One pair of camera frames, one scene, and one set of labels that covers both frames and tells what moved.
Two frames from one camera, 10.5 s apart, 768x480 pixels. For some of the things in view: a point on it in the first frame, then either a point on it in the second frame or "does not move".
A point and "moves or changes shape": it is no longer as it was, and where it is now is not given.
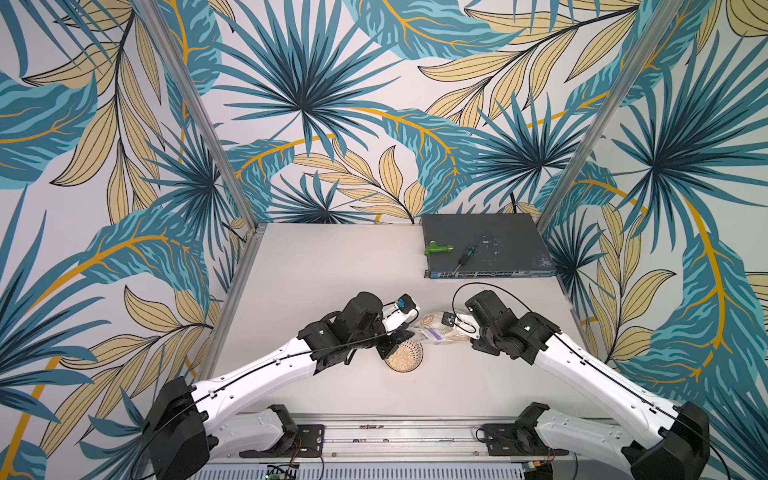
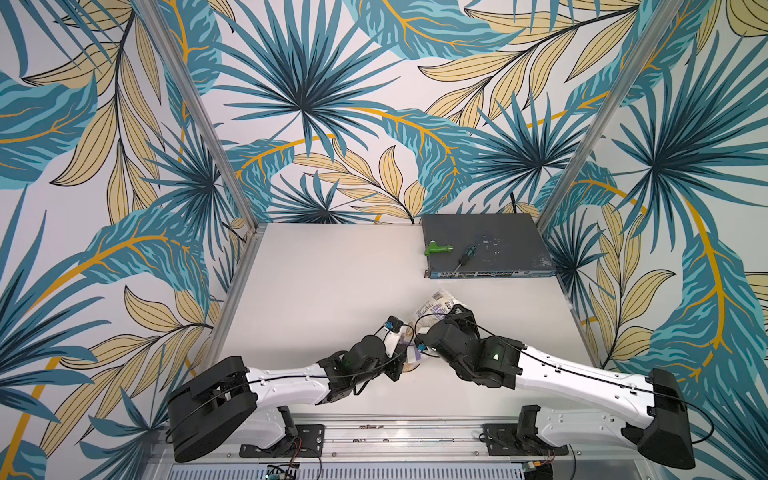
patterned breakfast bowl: (406, 357) does not move
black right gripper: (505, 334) → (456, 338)
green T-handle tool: (434, 248) does not move
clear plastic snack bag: (433, 330) moves or changes shape
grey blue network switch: (510, 245) does not move
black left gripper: (394, 339) → (396, 362)
